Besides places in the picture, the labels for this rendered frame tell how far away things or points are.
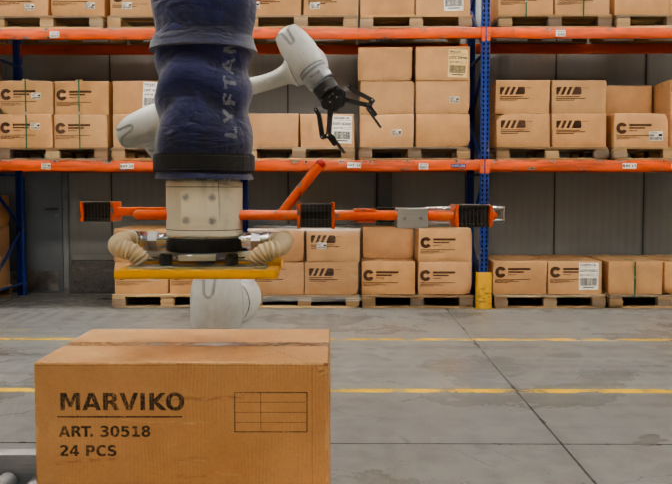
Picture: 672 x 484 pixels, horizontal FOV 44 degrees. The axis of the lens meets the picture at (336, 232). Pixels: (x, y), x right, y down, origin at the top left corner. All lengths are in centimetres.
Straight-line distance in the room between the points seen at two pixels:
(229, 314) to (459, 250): 667
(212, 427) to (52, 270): 917
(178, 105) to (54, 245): 907
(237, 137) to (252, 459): 68
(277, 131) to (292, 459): 740
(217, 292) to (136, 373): 82
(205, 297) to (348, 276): 645
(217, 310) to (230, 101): 89
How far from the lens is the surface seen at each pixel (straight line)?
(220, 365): 171
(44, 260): 1087
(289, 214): 183
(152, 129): 267
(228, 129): 179
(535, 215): 1051
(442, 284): 905
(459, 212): 185
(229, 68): 181
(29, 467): 241
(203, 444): 176
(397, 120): 898
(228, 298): 253
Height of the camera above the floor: 130
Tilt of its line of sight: 3 degrees down
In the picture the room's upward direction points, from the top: straight up
